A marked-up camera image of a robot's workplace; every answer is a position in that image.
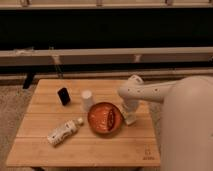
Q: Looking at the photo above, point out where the orange bowl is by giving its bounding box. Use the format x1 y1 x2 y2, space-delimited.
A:
87 102 123 135

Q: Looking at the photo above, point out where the white sponge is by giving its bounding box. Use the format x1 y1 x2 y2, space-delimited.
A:
122 112 137 126

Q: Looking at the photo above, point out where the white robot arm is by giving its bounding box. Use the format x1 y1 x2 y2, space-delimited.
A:
118 75 213 171

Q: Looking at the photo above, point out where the brown snack in bowl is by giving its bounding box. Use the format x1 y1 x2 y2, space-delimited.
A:
107 109 115 131

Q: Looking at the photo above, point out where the wooden table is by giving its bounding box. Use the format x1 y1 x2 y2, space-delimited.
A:
7 79 160 167

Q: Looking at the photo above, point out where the white paper cup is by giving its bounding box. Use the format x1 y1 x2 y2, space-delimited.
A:
81 90 95 112

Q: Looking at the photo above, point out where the white plastic bottle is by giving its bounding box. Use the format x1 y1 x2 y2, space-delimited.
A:
47 118 84 146

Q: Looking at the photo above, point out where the small black box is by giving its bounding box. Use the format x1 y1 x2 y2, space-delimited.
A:
57 88 70 106

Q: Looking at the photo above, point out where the grey rail bench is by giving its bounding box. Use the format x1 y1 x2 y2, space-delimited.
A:
0 46 213 66

